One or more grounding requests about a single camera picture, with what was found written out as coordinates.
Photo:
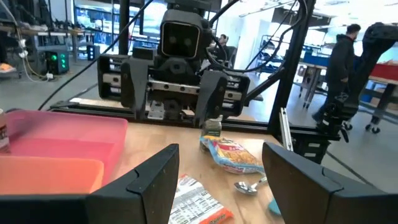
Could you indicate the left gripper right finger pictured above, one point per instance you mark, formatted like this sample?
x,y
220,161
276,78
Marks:
x,y
304,193

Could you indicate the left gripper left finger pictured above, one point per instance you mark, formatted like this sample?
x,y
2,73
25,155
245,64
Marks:
x,y
149,193

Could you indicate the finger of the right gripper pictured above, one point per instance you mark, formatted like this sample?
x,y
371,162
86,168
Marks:
x,y
211,96
135,84

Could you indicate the brown lid spice jar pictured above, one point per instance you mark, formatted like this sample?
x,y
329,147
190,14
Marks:
x,y
3,133

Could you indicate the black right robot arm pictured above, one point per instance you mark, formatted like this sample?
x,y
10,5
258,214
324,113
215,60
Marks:
x,y
357,77

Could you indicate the green lid spice jar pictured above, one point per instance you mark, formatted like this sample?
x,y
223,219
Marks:
x,y
212,129

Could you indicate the teal plastic spoon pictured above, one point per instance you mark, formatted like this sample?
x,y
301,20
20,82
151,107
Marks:
x,y
275,208

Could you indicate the orange ramen pack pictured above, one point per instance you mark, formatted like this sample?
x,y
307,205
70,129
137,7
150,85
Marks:
x,y
196,205

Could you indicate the seated person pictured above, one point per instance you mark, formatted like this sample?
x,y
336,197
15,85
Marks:
x,y
223,40

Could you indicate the blue ramen pack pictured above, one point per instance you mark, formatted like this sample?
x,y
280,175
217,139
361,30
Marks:
x,y
233,155

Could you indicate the pink plastic bin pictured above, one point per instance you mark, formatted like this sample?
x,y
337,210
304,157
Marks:
x,y
62,130

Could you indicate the black device green lights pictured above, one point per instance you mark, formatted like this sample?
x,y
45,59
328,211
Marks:
x,y
49,67

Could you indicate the wooden work table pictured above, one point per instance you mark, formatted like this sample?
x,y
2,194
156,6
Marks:
x,y
311,67

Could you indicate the orange plastic bin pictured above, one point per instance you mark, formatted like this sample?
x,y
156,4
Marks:
x,y
46,174

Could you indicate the cluttered workbench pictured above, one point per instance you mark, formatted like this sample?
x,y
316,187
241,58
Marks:
x,y
31,31

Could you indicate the wheeled work table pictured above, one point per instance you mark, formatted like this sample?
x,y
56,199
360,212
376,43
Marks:
x,y
385,93

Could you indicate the standing person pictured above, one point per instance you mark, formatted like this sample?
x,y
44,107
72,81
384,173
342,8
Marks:
x,y
340,62

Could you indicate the red storage bins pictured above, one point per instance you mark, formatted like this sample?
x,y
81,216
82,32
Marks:
x,y
385,71

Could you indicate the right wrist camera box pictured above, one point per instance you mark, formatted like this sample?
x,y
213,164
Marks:
x,y
180,34

